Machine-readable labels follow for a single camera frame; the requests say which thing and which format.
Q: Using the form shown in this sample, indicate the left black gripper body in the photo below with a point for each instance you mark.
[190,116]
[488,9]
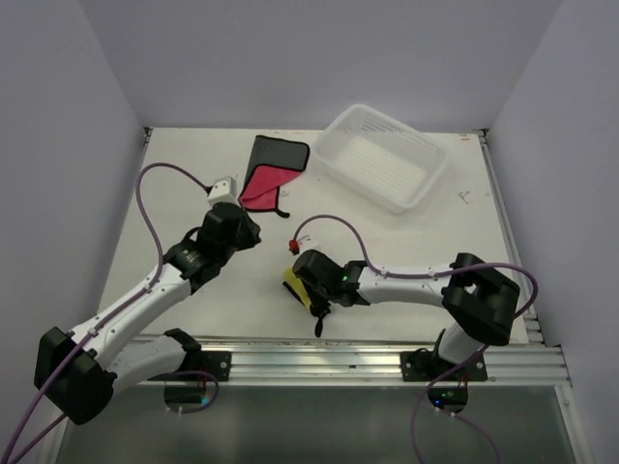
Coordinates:
[246,238]

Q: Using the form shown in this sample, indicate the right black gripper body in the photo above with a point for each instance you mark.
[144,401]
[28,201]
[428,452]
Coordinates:
[318,294]

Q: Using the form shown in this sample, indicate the grey and yellow towel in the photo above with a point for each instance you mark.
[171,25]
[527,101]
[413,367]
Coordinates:
[318,307]

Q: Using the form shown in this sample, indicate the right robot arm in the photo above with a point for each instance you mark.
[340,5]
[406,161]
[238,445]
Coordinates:
[481,300]

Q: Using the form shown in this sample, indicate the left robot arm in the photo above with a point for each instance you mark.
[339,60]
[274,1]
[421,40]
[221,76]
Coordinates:
[81,370]

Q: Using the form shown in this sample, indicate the grey and pink towel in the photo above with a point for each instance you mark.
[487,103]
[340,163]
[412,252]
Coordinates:
[274,162]

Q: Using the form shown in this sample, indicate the white plastic basket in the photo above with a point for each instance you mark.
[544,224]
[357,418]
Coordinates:
[380,158]

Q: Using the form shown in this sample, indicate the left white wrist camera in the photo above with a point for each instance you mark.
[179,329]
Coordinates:
[224,190]

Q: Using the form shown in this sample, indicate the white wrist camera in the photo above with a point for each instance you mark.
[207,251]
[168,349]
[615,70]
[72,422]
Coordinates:
[224,190]
[300,244]

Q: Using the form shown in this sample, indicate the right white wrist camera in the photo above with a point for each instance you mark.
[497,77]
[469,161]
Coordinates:
[300,244]

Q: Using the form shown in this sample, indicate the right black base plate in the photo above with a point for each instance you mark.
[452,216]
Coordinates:
[422,365]

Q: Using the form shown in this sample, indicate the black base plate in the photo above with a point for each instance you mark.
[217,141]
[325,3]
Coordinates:
[422,365]
[217,363]

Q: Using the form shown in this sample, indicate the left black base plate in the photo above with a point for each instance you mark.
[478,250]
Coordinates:
[217,363]

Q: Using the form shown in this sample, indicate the aluminium mounting rail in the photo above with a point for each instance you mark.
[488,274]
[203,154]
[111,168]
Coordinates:
[299,362]

